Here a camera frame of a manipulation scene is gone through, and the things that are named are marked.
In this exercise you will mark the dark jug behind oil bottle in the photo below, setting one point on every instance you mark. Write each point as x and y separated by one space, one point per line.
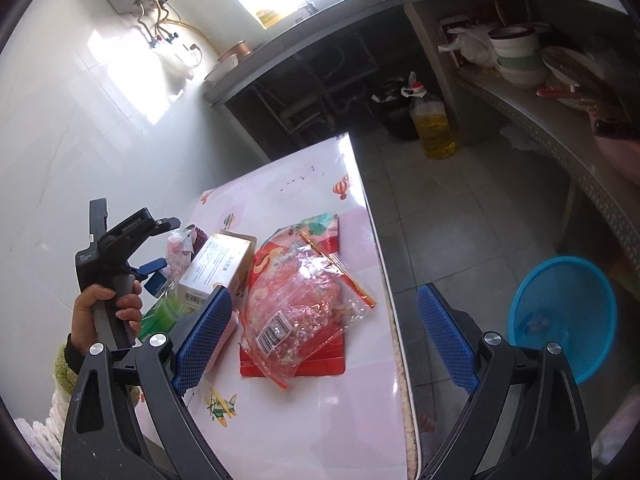
395 115

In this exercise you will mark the yellow white cardboard box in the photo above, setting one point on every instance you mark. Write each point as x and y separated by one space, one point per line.
215 265

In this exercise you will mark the translucent white bag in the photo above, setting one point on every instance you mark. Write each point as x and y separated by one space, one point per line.
172 62

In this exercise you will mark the grey concrete counter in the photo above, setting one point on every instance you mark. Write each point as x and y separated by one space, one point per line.
325 20

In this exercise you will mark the white plastic bag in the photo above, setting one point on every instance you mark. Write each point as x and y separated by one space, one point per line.
475 42

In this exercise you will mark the crumpled white floor bag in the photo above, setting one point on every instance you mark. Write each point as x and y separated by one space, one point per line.
517 139

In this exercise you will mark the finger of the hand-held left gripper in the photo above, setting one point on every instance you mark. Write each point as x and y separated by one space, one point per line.
165 224
152 266

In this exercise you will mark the white green bowl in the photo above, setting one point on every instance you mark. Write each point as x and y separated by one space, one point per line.
520 62

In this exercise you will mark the crinkled pink white wrapper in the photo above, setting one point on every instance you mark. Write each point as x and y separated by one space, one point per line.
177 252

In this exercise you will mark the red printed packet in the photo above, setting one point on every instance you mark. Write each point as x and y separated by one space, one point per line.
325 360

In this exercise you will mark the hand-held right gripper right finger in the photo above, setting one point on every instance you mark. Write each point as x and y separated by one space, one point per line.
445 330

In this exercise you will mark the small yellow box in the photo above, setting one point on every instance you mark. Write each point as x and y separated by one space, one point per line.
268 18

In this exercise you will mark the copper pot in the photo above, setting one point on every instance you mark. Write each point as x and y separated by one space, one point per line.
235 50

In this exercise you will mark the grey drain pipe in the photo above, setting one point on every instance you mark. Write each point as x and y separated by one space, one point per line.
300 110

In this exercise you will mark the bundle of dark utensils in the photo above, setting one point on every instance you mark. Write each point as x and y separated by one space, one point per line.
595 85

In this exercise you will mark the white basin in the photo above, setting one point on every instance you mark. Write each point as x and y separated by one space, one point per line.
220 70

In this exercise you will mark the person's left hand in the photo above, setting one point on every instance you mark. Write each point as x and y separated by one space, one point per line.
130 310

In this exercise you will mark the clear red plastic bag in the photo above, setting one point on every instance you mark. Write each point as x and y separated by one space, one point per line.
300 305

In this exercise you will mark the green plastic wrapper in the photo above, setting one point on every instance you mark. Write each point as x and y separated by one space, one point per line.
160 317

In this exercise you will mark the white bowl brown rim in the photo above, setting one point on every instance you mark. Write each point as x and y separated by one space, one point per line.
512 40

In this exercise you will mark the white plate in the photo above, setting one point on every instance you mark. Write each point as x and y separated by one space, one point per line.
555 57

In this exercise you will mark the blue plastic basket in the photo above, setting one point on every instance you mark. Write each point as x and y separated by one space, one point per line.
590 340

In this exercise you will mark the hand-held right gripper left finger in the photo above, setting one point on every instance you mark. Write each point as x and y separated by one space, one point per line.
205 335

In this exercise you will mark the black pan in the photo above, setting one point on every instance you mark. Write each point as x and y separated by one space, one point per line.
617 129

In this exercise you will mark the pink basin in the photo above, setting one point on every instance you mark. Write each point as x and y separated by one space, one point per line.
625 160

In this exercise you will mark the cooking oil bottle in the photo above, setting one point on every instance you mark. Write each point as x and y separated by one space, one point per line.
435 130

